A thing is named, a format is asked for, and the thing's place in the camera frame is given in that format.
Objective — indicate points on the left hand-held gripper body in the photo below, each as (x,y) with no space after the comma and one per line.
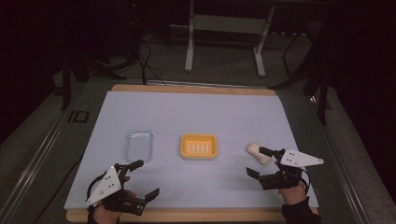
(106,185)

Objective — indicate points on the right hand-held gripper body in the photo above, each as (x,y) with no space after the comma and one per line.
(292,161)

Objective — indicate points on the person's left hand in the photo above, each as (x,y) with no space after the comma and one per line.
(107,213)

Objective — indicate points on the person's right hand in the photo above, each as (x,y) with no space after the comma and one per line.
(292,194)

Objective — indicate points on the clear plastic soap dish lid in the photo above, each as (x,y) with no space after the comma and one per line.
(138,145)

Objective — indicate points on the yellow soap dish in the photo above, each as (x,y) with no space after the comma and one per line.
(198,146)

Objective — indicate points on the pale blue table sheet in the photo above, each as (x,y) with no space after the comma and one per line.
(193,118)

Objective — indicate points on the black metal stand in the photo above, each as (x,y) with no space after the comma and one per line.
(70,77)
(317,81)

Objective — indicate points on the black rectangular bracket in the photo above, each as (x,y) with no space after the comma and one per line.
(78,116)

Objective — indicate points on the white metal desk frame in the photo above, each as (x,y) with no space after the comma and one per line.
(229,29)

